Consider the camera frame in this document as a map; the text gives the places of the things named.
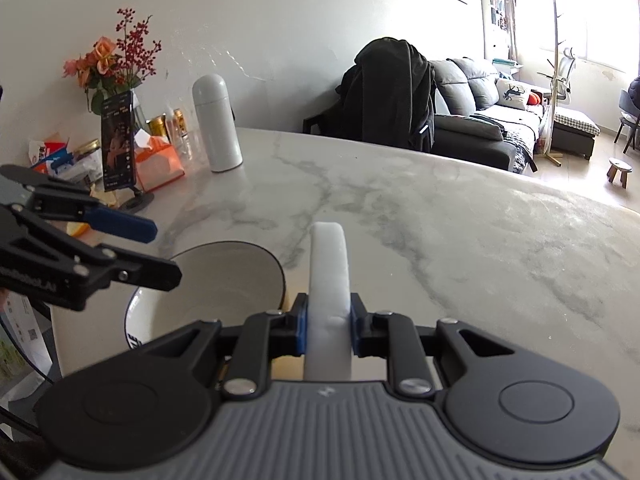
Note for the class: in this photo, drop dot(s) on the orange tissue box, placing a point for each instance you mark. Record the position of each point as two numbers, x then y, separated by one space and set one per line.
160 165

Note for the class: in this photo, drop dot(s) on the white tall bookshelf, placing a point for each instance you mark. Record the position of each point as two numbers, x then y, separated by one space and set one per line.
497 10

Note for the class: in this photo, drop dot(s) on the small wooden stool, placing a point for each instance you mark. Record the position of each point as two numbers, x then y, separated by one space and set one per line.
620 164

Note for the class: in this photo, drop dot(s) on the clear spray bottle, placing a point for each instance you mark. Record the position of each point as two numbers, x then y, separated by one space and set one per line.
172 135

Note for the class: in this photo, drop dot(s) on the orange red flower bouquet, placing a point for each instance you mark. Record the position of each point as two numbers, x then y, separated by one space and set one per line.
105 55

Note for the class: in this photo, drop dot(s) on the person's left forearm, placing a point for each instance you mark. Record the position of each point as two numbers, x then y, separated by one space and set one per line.
20 460

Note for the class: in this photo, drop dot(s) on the clear drinking glass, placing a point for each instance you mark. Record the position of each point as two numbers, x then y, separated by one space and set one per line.
192 145

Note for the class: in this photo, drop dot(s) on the grey sofa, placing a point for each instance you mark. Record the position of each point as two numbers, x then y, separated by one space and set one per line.
475 145

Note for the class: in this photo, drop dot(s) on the white thermos bottle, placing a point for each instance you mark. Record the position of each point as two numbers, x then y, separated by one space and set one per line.
217 125

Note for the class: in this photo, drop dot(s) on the white sponge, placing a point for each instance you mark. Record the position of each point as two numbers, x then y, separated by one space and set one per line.
327 270

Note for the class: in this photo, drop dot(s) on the deer print cushion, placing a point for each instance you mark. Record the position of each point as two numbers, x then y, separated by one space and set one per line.
512 94

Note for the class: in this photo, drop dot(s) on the red white snack carton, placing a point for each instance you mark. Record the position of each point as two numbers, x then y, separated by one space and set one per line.
45 152

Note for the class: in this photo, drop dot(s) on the orange plush toy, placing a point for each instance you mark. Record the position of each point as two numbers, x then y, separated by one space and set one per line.
535 99

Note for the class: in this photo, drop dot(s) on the yellow duck bowl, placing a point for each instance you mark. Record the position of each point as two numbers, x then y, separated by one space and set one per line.
215 285

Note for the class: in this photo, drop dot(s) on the black smartphone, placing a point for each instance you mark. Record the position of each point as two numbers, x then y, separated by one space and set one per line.
119 140

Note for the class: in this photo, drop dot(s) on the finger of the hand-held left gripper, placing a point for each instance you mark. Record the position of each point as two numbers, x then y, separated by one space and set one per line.
125 225
150 274

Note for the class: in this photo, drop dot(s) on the checked ottoman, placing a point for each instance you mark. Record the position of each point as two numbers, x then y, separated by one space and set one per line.
572 130

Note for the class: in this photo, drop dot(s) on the wooden coat rack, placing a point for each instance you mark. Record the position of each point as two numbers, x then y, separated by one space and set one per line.
553 35

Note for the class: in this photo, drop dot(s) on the white office chair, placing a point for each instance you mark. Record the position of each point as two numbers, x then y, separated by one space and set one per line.
567 67

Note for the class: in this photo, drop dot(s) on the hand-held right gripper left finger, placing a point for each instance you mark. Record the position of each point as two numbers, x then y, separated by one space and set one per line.
301 330

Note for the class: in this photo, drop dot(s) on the black jacket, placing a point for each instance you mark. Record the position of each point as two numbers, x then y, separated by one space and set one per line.
385 90

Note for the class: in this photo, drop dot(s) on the gold beverage can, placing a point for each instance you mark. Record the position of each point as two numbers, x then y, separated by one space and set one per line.
159 125

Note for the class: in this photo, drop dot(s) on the blue white packet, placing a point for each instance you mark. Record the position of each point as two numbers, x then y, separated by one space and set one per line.
82 167

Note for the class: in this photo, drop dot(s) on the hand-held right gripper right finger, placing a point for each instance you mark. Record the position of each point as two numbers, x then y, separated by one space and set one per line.
354 330

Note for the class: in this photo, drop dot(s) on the grey armchair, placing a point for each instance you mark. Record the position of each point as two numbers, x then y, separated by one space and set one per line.
627 115

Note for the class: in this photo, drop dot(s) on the white printed carton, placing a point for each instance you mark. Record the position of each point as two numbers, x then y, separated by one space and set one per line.
20 340

